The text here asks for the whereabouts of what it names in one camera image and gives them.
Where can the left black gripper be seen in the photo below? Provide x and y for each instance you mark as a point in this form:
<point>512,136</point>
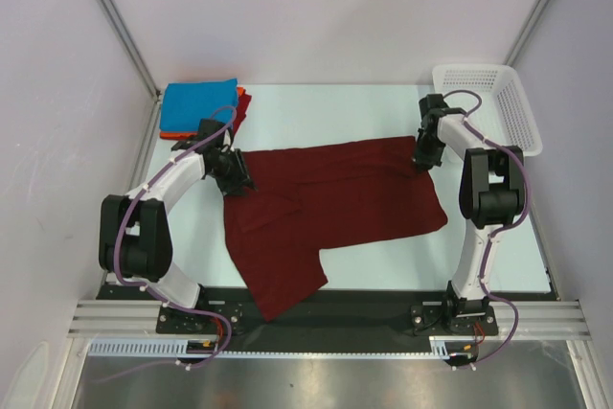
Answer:
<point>239,178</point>

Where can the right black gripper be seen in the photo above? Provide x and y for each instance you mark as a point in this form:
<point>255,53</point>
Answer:
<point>426,153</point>

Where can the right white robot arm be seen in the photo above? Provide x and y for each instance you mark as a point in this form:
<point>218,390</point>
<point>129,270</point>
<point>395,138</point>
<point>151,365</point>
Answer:
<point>493,198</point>

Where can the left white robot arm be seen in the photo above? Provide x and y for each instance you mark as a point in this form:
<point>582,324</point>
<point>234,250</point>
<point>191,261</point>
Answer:
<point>135,242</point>

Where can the folded orange t shirt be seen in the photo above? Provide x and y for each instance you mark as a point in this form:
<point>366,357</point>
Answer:
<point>177,133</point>

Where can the folded blue t shirt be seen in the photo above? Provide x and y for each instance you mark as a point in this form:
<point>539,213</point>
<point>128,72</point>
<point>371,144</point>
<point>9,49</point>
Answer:
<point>227,88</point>

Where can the white plastic basket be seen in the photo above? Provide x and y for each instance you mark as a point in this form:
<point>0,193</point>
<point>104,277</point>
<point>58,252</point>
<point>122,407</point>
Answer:
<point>505,115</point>

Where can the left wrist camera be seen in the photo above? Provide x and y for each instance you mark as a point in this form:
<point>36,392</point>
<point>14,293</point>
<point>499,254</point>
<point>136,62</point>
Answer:
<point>210,129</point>

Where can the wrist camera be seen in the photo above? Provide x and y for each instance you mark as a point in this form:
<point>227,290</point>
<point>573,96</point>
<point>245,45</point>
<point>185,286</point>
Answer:
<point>434,101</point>
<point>210,129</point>

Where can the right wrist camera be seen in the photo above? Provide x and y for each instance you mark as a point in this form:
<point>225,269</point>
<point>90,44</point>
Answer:
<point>434,101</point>

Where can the right aluminium frame post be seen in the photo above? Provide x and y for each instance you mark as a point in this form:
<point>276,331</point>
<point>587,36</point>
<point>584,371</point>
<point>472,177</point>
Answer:
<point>526,32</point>

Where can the aluminium frame post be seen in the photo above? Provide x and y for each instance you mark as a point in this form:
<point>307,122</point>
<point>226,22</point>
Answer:
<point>117,24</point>
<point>526,32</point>

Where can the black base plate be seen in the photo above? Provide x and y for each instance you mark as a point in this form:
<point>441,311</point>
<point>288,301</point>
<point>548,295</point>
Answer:
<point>335,321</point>

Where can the left aluminium frame post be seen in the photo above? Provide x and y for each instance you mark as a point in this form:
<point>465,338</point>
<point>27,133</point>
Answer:
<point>117,24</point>

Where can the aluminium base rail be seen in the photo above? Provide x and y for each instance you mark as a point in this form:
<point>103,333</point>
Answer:
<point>123,318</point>

